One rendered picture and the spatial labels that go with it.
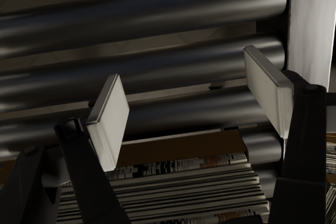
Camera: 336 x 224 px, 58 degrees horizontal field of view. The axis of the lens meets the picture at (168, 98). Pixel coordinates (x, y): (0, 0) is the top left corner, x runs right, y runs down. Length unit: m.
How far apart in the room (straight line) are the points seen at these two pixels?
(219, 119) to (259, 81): 0.19
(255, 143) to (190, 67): 0.14
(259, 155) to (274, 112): 0.25
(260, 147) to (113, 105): 0.26
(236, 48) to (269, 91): 0.18
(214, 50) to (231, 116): 0.08
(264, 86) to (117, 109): 0.09
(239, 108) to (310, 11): 0.13
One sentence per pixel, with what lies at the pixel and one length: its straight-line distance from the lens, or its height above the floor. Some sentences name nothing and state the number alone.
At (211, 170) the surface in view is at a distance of 0.33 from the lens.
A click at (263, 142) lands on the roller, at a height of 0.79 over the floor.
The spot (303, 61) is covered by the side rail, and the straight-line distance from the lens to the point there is 0.36.
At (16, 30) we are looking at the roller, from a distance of 0.35.
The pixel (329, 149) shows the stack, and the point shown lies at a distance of 1.27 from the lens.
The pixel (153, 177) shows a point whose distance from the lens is 0.33.
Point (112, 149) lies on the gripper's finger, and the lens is 0.16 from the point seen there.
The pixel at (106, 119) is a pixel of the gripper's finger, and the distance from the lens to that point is 0.16.
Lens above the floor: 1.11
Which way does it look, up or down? 63 degrees down
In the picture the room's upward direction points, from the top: 177 degrees clockwise
